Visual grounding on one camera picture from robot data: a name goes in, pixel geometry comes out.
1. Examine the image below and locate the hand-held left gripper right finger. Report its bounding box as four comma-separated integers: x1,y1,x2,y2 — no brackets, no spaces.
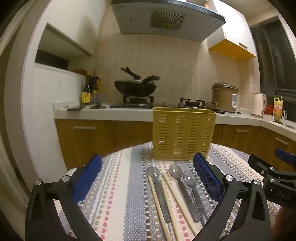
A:
193,152,271,241

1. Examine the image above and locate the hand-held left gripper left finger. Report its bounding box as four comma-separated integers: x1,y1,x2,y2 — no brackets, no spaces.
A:
24,153,103,241

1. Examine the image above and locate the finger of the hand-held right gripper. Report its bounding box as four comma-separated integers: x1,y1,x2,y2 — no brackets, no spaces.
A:
274,148,296,165
248,153,270,177

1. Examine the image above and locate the metal spoon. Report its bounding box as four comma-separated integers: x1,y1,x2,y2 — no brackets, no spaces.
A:
146,166,172,223
169,164,201,223
183,170,210,225

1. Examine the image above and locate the wooden chopstick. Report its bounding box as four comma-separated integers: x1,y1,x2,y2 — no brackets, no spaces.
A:
163,174,200,235
147,176,170,241
160,177,183,241

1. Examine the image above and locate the yellow slotted plastic basket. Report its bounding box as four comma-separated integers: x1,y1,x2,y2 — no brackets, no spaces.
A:
152,107,216,161

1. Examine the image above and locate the person's right forearm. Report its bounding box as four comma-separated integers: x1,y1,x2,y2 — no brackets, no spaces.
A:
270,206,296,241

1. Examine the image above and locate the striped woven table mat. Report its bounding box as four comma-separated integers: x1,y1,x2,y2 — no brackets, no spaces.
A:
53,142,281,241

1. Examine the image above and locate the wooden base cabinet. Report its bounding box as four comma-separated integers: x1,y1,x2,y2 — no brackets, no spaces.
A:
55,119,296,172

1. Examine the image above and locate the yellow plastic bottle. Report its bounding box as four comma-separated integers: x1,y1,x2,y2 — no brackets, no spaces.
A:
273,97,284,122

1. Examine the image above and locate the pale pink electric kettle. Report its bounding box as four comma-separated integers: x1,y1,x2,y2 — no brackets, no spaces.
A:
251,93,268,118

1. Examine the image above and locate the white kitchen countertop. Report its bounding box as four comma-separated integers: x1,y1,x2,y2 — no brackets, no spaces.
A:
54,102,296,133

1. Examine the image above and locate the brown rice cooker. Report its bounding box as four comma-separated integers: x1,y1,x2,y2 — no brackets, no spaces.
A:
211,83,239,113

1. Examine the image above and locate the soy sauce bottle yellow label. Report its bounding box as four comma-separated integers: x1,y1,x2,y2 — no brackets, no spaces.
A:
81,72,91,105

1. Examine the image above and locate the black gas stove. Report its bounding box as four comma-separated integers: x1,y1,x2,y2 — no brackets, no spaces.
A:
110,95,206,109

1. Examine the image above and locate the dark sauce bottle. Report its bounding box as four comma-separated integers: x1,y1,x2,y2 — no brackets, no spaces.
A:
90,72,102,96

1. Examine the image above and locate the black wok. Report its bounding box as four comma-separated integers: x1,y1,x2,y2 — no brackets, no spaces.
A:
114,75,160,97

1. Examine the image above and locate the dark window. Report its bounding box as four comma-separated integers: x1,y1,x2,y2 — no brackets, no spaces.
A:
250,17,296,98

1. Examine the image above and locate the black cooking utensil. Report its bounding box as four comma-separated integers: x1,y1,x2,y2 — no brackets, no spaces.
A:
121,67,141,80

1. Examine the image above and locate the grey range hood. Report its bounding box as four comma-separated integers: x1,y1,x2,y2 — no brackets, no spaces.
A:
110,0,226,43

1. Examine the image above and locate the black power cable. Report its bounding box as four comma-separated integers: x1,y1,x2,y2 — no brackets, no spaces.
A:
205,102,241,114

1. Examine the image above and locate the yellow wall cabinet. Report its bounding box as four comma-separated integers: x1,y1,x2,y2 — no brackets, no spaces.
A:
207,0,257,62

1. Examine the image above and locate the white wall cabinet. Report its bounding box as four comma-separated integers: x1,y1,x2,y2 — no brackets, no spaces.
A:
37,0,107,56

